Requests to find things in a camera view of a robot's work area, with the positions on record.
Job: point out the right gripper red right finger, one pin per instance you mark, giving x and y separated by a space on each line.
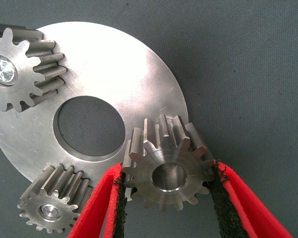
250 210

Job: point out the dark grey table cloth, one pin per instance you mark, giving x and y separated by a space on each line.
238 62

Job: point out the bright steel planetary gear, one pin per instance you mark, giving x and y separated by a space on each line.
10 91

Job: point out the round metal carrier plate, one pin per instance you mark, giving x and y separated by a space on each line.
114 69

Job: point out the dark steel planetary gear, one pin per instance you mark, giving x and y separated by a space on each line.
144 178
39 200

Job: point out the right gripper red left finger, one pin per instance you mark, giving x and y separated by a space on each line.
94 210

